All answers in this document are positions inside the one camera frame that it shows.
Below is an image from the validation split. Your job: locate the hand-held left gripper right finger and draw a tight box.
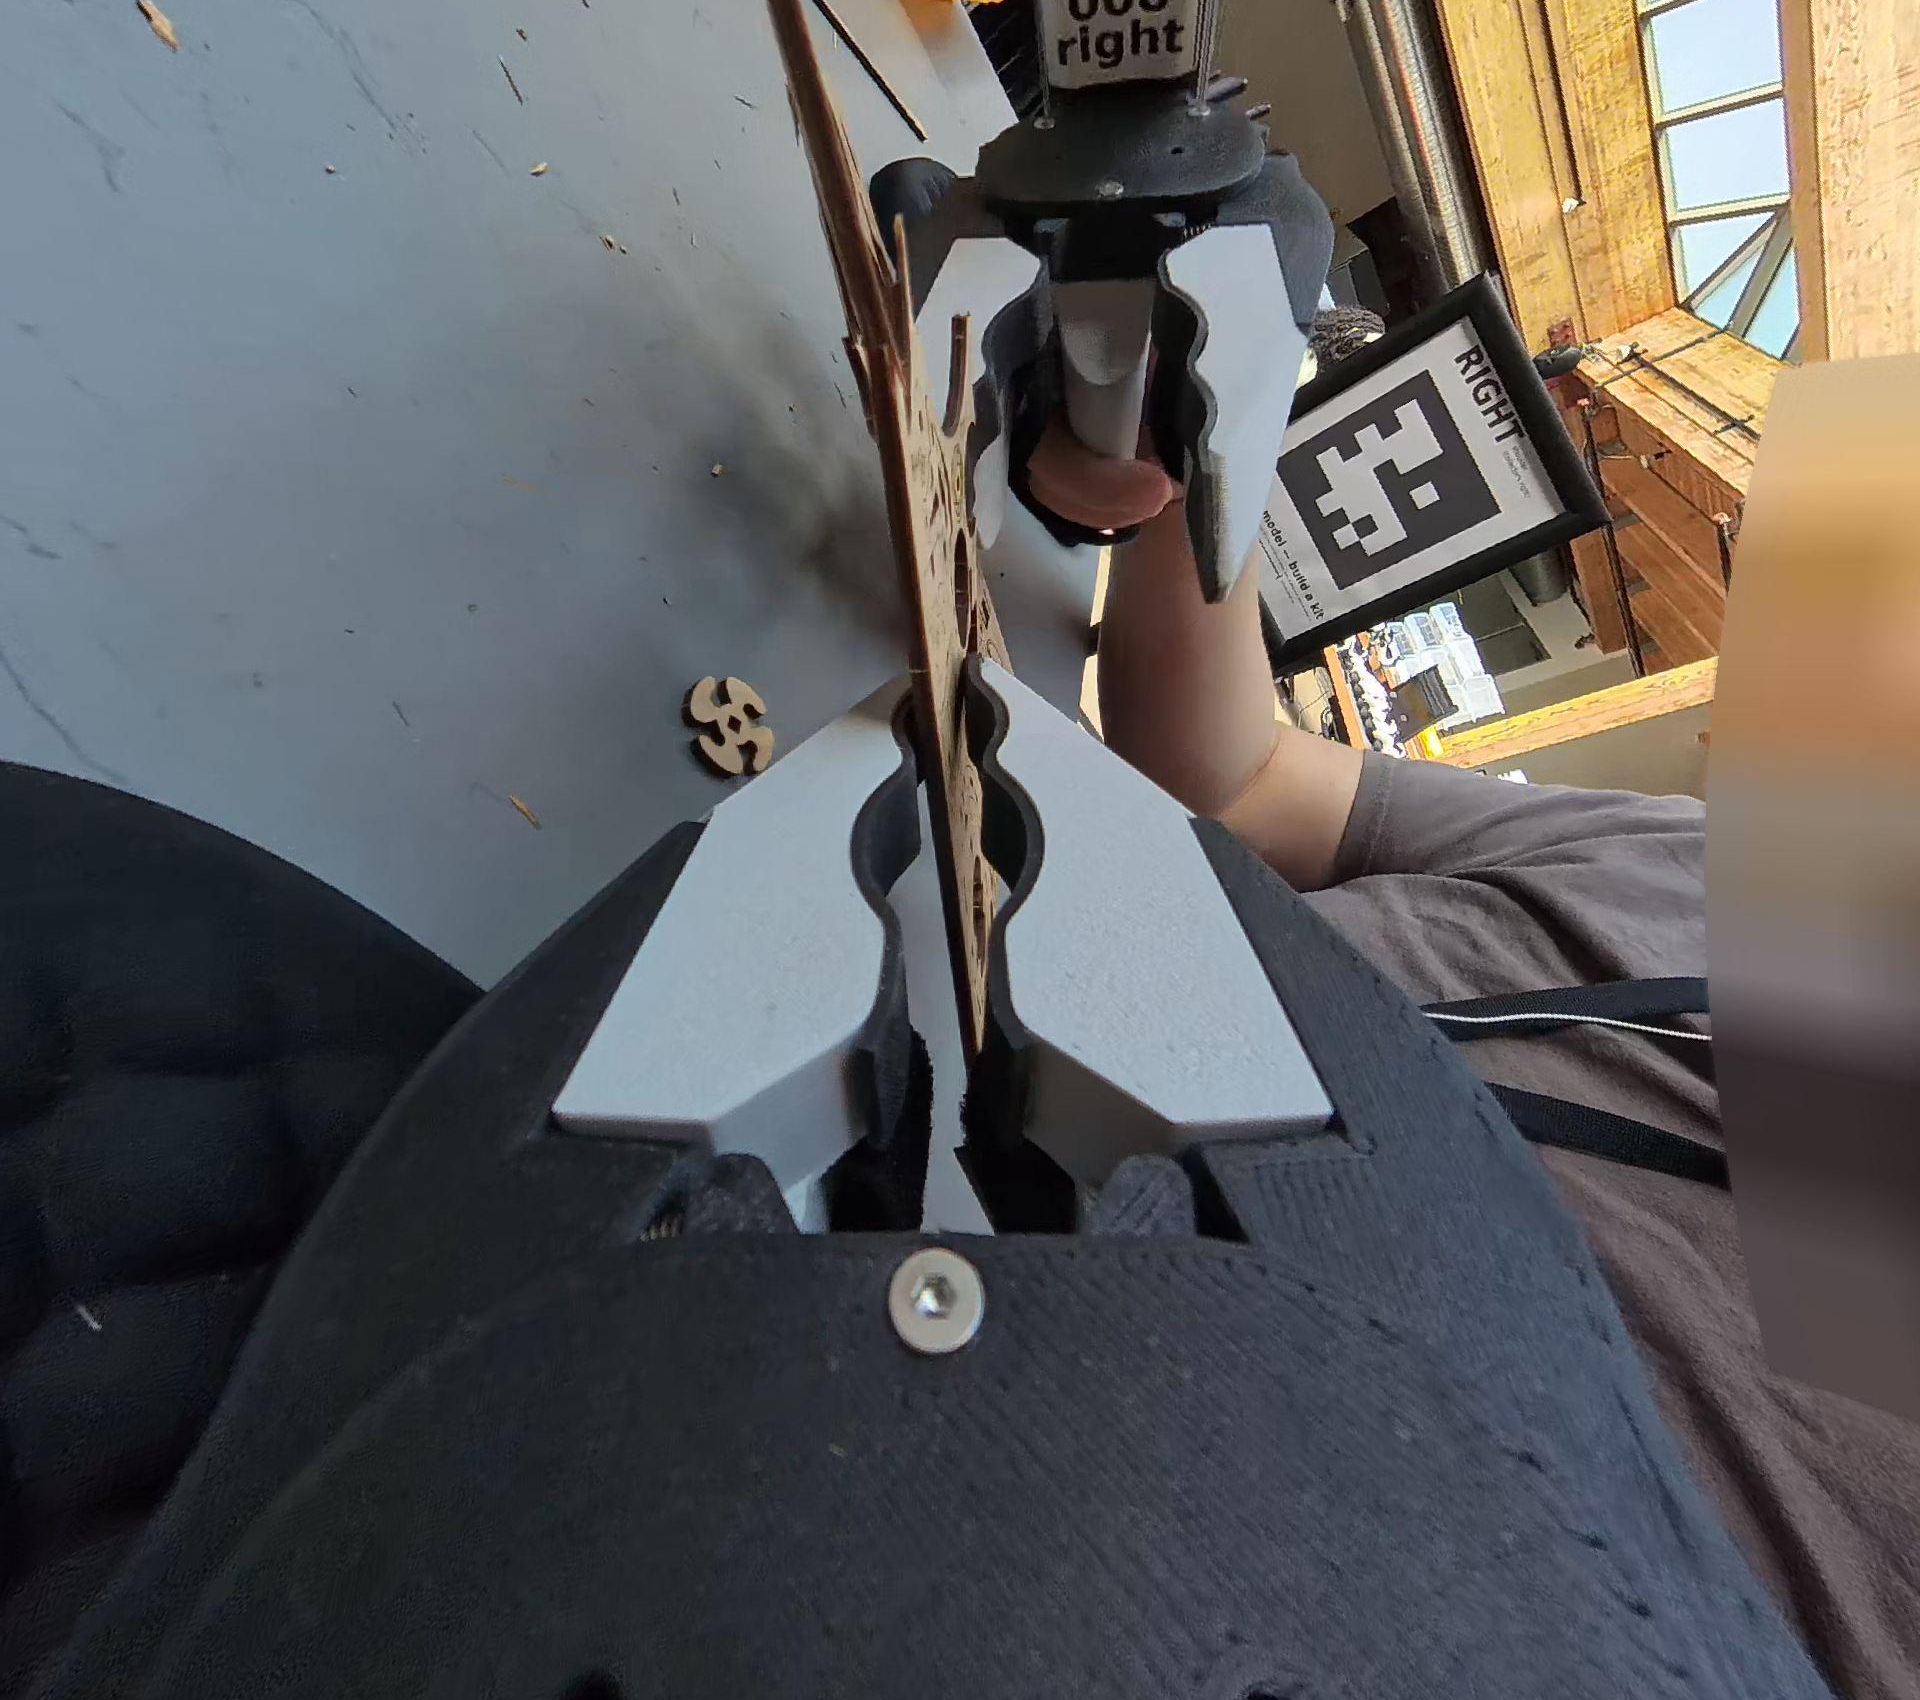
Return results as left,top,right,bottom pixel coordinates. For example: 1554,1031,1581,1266
972,656,1339,1235

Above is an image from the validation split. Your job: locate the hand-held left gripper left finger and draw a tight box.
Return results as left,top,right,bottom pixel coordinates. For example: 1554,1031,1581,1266
547,673,923,1235

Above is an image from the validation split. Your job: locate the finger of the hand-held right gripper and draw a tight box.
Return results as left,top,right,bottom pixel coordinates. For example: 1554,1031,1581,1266
914,235,1054,567
1153,225,1313,608

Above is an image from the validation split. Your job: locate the round slotted wooden part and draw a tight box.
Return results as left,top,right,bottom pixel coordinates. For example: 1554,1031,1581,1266
682,673,777,779

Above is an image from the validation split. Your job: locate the wooden parts sheet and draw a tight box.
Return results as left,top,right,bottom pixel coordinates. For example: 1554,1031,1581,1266
705,0,1022,1065

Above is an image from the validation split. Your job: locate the person's right forearm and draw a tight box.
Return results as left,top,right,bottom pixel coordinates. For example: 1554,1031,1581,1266
1092,522,1365,895

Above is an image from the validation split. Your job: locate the person's right hand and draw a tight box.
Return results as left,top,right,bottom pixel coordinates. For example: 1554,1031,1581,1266
1022,440,1189,540

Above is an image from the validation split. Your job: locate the black framed marker sign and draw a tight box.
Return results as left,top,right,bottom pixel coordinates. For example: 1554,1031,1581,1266
1258,271,1611,677

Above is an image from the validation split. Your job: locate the thin dark wooden stick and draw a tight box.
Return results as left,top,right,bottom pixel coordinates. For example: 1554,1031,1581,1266
791,0,933,145

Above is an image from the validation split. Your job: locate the wooden cabinet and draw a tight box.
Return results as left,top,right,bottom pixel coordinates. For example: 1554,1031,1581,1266
1559,307,1795,673

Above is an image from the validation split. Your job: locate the silver ventilation duct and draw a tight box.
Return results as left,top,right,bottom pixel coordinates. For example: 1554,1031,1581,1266
1304,0,1489,279

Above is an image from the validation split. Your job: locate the black lanyard strap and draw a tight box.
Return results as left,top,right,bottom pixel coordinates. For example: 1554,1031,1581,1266
1417,979,1726,1193

